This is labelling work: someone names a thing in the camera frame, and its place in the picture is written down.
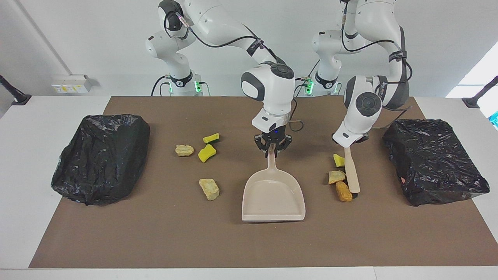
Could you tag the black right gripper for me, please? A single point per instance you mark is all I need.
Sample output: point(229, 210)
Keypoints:
point(274, 136)

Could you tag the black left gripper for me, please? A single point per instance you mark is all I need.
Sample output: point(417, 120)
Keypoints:
point(361, 139)

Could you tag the yellow sponge wedge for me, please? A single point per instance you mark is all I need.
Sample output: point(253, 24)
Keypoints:
point(339, 160)

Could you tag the beige hand brush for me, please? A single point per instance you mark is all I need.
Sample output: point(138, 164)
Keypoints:
point(352, 171)

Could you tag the pale beige sponge chunk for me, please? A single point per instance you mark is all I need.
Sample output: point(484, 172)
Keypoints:
point(336, 177)

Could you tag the beige plastic dustpan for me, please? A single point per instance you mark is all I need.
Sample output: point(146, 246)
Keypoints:
point(272, 198)

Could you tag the orange-brown sponge lump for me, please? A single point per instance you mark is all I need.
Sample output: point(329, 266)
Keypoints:
point(343, 191)

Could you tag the yellow sponge with green edge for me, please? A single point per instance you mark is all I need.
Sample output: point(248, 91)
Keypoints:
point(211, 138)

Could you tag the curved yellow sponge piece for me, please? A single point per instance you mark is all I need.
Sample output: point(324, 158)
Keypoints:
point(207, 153)

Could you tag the large beige sponge chunk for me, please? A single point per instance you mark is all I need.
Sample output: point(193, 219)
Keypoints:
point(209, 189)

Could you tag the round beige foam piece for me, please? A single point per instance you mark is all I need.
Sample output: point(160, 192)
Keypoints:
point(184, 150)

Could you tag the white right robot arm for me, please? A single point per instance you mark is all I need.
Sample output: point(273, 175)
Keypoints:
point(272, 89)

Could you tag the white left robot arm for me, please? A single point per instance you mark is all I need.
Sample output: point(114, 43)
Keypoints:
point(362, 112)

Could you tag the black bag-lined bin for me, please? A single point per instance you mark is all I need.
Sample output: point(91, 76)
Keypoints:
point(101, 175)
point(435, 163)

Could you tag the brown table mat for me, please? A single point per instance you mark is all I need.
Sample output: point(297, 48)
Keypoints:
point(233, 241)

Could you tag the teal object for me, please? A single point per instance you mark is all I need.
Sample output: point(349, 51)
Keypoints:
point(495, 119)

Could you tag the white wall socket box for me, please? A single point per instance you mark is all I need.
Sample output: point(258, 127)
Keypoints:
point(72, 83)

